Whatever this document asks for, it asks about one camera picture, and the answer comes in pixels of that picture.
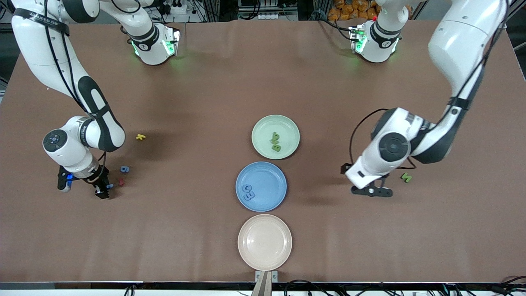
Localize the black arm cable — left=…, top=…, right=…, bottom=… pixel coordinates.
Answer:
left=43, top=0, right=106, bottom=167
left=349, top=0, right=508, bottom=166

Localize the blue plate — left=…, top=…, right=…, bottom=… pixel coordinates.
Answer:
left=235, top=161, right=288, bottom=213

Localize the white power strip with plugs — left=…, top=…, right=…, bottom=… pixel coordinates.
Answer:
left=162, top=0, right=194, bottom=15

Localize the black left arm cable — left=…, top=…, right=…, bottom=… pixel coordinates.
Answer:
left=349, top=0, right=508, bottom=166

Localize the orange packaged goods pile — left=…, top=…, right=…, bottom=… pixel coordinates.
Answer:
left=328, top=0, right=379, bottom=21

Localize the black cable arc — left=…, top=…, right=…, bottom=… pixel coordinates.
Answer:
left=284, top=280, right=329, bottom=296

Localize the brown table cover sheet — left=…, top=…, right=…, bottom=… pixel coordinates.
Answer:
left=0, top=20, right=526, bottom=284

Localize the light green plate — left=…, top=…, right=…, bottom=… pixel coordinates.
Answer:
left=251, top=114, right=301, bottom=160

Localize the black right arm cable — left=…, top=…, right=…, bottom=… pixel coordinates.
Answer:
left=43, top=0, right=106, bottom=167

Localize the grey camera pole bracket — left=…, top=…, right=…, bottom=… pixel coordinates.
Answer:
left=255, top=270, right=279, bottom=296

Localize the beige plate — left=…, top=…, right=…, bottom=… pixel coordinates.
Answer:
left=238, top=214, right=293, bottom=272

